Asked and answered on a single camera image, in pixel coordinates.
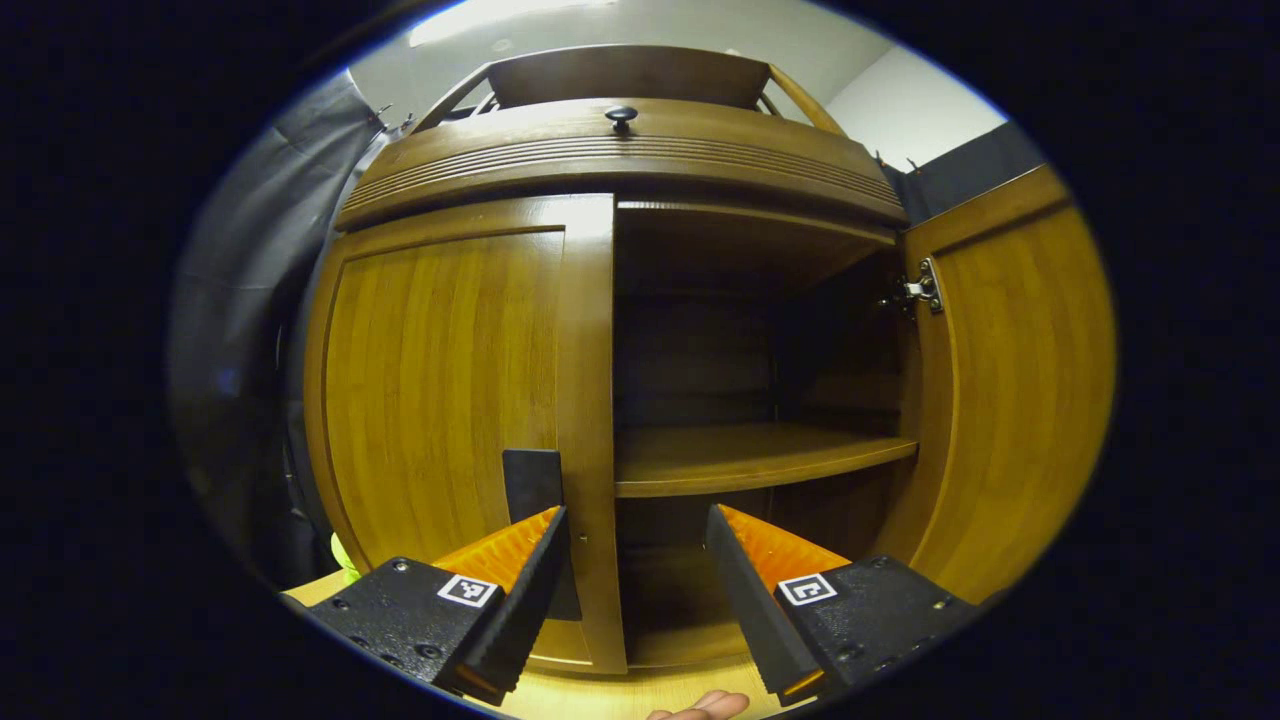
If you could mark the wooden drawer with black knob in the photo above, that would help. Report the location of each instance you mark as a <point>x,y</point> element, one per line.
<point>620,160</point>

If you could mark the wooden double-door shoe cabinet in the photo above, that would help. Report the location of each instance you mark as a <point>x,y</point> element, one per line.
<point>740,460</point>

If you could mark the yellow-green toy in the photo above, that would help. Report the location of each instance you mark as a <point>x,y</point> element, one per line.
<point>345,565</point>

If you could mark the wooden shoe cabinet door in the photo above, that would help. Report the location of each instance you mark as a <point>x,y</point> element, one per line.
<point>440,380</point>
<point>1020,400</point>

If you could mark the metal door hinge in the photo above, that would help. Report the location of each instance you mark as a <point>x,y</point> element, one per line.
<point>922,288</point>

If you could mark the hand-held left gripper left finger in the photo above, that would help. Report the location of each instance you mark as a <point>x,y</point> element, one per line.
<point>520,610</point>

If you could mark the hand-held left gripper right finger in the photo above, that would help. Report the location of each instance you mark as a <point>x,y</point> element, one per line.
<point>750,610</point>

